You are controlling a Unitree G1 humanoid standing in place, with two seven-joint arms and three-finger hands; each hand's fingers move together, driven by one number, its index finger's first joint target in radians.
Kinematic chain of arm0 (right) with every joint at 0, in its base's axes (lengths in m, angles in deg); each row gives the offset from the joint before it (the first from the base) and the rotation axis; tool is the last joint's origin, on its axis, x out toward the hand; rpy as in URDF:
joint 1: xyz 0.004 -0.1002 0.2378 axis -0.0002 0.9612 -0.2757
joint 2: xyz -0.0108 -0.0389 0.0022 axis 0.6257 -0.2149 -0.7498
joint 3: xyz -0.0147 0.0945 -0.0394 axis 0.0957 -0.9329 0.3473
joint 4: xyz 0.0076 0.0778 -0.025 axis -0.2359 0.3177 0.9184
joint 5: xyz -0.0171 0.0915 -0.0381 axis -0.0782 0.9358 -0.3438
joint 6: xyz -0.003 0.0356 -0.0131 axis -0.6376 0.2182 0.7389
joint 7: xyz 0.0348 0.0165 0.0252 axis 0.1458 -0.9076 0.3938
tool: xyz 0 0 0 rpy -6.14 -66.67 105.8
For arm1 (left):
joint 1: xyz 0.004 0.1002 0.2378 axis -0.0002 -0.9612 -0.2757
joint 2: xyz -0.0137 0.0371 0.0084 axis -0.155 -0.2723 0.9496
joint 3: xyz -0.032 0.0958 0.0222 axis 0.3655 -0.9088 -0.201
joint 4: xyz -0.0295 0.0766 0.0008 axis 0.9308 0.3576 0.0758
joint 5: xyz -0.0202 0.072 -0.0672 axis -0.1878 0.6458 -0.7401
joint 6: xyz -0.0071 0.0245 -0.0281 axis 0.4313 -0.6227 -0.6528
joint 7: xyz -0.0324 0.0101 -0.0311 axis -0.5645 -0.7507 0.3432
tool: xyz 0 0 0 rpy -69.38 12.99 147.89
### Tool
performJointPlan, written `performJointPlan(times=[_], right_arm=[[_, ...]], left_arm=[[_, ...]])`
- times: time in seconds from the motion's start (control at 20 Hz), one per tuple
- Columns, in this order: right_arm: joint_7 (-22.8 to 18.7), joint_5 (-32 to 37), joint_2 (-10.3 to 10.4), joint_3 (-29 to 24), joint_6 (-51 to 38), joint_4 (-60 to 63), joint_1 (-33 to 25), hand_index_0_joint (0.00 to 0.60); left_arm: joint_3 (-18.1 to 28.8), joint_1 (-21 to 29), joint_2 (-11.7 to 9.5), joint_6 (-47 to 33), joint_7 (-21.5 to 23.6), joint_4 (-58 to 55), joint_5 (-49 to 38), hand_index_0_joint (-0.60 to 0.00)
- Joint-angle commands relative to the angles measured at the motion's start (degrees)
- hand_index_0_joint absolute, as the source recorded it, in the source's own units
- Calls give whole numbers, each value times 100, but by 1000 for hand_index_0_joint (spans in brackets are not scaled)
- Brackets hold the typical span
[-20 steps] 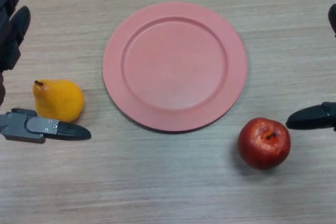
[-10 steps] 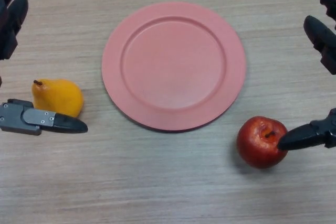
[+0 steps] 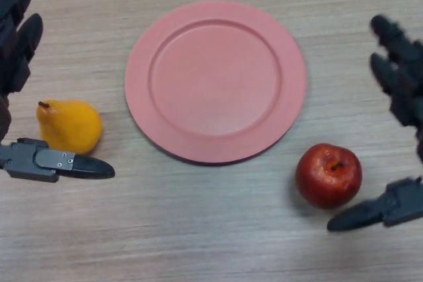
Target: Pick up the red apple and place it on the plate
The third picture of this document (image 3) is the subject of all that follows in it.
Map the yellow orange pear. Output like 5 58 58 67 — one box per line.
35 98 103 156

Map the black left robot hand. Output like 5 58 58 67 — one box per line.
0 0 116 183

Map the pink round plate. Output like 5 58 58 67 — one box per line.
124 0 308 166

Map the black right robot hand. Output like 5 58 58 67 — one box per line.
327 14 423 232

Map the red apple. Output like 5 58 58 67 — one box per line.
295 143 364 210

